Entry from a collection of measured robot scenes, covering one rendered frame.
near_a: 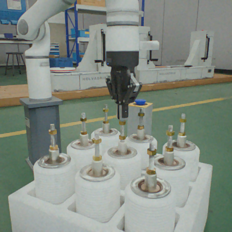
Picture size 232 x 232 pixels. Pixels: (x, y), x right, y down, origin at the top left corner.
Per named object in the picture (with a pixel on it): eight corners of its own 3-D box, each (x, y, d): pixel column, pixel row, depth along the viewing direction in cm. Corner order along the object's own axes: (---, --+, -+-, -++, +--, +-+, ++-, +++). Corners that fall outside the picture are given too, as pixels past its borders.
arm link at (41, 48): (34, 17, 101) (38, 60, 105) (15, 15, 93) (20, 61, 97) (51, 16, 97) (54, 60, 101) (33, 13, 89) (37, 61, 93)
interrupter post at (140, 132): (142, 137, 73) (142, 127, 72) (146, 140, 71) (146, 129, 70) (135, 138, 72) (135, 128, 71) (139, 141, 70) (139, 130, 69)
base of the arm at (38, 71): (26, 99, 105) (22, 58, 100) (48, 96, 109) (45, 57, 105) (32, 102, 97) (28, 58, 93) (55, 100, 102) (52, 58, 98)
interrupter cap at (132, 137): (144, 133, 76) (144, 131, 76) (158, 141, 70) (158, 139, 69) (123, 137, 73) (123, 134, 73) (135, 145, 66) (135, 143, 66)
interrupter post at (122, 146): (122, 156, 60) (122, 144, 59) (115, 153, 61) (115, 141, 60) (128, 153, 61) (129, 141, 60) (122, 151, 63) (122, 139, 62)
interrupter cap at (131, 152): (123, 163, 56) (123, 160, 56) (101, 154, 61) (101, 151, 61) (143, 153, 61) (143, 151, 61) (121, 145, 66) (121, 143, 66)
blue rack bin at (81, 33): (70, 38, 571) (70, 28, 566) (84, 38, 592) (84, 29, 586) (79, 37, 531) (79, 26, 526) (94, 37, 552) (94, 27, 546)
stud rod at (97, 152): (99, 165, 51) (99, 131, 49) (99, 167, 50) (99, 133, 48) (94, 165, 51) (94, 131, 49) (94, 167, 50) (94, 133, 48)
